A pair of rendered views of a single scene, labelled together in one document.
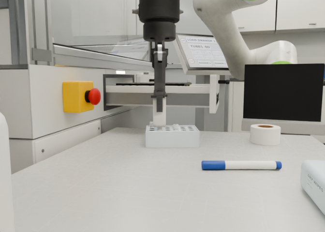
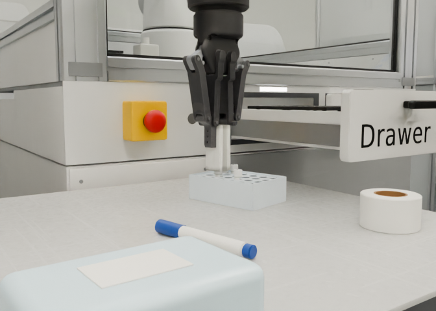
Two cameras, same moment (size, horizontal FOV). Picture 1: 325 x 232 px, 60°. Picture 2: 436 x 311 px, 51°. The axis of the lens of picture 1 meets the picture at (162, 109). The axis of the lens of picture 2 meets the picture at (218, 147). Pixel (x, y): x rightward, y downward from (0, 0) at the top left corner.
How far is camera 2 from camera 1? 49 cm
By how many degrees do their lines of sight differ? 42
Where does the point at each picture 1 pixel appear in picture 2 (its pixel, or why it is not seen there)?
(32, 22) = (69, 32)
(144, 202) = (10, 241)
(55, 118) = (106, 145)
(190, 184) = (95, 241)
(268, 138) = (373, 217)
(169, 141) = (215, 193)
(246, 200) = not seen: hidden behind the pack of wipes
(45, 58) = (90, 73)
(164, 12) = not seen: outside the picture
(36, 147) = (71, 176)
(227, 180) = not seen: hidden behind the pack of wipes
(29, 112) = (63, 135)
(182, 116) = not seen: outside the picture
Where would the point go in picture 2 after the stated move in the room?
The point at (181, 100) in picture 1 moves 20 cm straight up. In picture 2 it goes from (307, 136) to (310, 15)
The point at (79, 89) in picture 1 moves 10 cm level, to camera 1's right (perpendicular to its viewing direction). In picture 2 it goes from (131, 110) to (169, 111)
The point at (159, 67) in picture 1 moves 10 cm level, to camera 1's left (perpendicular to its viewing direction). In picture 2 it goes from (193, 80) to (149, 81)
